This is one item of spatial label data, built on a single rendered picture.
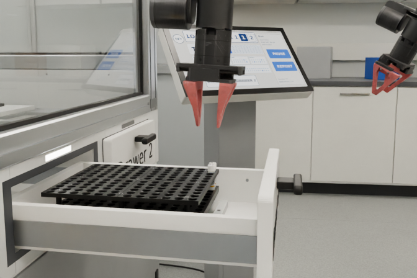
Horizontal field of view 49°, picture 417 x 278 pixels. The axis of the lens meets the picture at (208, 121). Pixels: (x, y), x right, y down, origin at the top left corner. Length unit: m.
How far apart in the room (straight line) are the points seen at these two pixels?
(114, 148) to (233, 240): 0.42
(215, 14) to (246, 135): 1.04
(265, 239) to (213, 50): 0.30
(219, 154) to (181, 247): 1.10
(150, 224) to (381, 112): 3.22
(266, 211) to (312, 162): 3.17
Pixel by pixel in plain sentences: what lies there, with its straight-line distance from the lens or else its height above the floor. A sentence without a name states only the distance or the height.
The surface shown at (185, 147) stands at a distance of 2.40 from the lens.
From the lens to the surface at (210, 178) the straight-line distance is 0.72.
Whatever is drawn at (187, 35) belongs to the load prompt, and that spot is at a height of 1.16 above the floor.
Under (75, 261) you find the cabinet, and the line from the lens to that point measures 0.85.
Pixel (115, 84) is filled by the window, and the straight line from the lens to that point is 1.02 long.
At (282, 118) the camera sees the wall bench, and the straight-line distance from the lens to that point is 3.63.
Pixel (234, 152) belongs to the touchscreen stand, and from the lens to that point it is 1.70.
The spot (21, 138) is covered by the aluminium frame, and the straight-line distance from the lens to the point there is 0.66.
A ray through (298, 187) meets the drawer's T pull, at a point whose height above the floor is 0.91.
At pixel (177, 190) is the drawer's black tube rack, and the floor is 0.90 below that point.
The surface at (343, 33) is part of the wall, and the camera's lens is 4.36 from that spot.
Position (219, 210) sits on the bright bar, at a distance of 0.73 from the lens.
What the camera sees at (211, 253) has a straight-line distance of 0.59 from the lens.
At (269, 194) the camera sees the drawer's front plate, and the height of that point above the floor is 0.93.
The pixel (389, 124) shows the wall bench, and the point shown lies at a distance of 3.75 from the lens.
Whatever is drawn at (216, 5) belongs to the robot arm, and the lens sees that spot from 0.71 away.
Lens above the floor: 1.09
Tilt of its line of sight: 8 degrees down
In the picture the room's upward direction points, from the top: straight up
